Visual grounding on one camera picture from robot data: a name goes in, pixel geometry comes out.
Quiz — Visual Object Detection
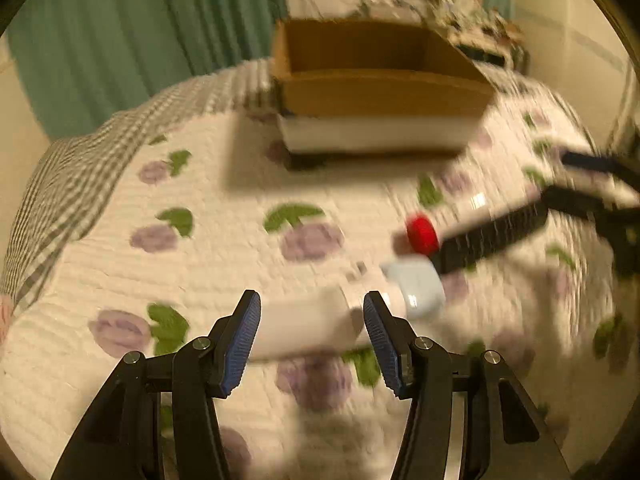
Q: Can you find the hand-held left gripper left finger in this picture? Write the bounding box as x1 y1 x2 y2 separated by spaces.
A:
50 290 262 480

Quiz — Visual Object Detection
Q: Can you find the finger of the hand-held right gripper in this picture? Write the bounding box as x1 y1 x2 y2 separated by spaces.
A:
432 186 608 276
561 152 640 183

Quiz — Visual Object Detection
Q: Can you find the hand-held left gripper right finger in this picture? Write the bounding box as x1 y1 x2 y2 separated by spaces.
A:
363 291 571 480

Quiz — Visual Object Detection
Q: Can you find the white bottle light blue cap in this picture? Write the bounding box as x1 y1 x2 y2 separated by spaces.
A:
252 260 447 363

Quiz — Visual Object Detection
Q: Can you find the white bottle red cap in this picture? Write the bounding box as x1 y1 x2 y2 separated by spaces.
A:
405 187 546 256

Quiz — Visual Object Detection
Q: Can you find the brown cardboard box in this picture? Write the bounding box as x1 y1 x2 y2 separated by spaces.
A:
271 17 497 121

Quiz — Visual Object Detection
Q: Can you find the floral quilt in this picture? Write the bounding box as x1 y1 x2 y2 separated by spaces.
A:
0 57 626 480

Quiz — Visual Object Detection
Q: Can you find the white box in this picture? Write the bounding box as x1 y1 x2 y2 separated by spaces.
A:
277 110 488 157

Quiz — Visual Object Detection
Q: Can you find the cluttered side table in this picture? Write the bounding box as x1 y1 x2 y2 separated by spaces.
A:
350 0 531 68

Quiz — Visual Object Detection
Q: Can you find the green curtain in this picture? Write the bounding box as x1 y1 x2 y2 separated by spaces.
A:
7 0 291 138

